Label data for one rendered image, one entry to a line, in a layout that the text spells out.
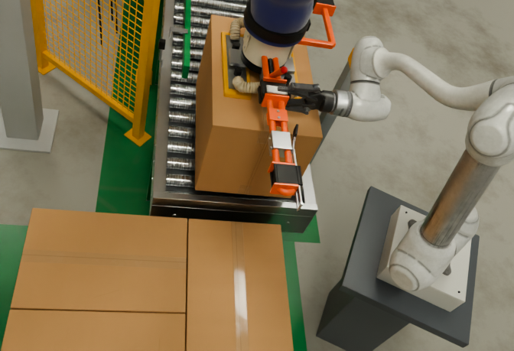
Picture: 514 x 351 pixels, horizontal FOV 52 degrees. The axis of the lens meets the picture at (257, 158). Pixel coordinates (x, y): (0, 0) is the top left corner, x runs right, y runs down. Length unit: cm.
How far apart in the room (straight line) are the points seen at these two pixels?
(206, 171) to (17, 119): 126
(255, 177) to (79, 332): 83
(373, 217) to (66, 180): 159
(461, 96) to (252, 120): 69
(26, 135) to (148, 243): 118
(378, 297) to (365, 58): 86
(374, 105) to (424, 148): 189
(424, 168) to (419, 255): 189
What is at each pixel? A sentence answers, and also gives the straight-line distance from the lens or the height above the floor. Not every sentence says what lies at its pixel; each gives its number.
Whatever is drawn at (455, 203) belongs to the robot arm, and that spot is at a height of 133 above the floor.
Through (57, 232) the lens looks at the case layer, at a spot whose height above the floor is 54.
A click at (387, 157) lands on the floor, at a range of 350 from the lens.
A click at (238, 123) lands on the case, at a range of 182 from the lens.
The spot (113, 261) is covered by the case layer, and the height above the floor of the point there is 54.
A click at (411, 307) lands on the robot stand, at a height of 75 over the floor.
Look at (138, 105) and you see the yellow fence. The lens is 286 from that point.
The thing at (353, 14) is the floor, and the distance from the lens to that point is 449.
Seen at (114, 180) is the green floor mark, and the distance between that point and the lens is 291.
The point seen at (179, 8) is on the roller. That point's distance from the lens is 308.
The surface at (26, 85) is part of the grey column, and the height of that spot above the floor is 44.
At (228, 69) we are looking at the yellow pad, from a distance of 196.
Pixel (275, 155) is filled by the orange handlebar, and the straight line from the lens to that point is 158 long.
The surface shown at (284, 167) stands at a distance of 155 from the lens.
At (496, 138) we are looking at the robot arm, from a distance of 136.
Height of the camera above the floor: 242
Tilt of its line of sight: 51 degrees down
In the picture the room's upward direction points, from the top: 22 degrees clockwise
